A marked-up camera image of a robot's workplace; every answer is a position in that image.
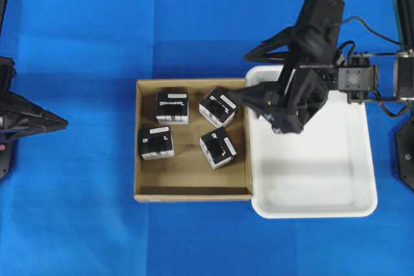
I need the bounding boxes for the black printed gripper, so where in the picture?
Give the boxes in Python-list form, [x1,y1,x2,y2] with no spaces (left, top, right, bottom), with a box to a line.
[228,63,330,134]

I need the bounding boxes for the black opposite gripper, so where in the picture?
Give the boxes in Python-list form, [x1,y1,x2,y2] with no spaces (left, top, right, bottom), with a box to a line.
[1,58,69,142]

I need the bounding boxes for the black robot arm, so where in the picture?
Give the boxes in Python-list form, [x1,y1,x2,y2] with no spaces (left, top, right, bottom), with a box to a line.
[229,0,413,134]

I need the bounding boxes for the black white Dynamixel box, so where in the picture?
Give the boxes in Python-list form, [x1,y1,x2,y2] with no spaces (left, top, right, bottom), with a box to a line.
[199,87,239,128]
[199,127,237,170]
[138,126,175,160]
[155,92,189,125]

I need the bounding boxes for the brown cardboard box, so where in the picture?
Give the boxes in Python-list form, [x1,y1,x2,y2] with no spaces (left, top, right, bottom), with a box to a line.
[134,78,253,202]

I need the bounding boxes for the white plastic tray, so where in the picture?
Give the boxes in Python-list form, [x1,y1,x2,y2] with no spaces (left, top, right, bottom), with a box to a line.
[245,65,378,219]

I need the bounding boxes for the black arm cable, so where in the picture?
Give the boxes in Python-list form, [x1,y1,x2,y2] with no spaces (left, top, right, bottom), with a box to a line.
[338,16,404,46]

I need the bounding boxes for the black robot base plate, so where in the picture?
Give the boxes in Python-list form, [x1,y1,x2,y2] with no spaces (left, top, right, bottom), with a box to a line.
[395,117,414,190]

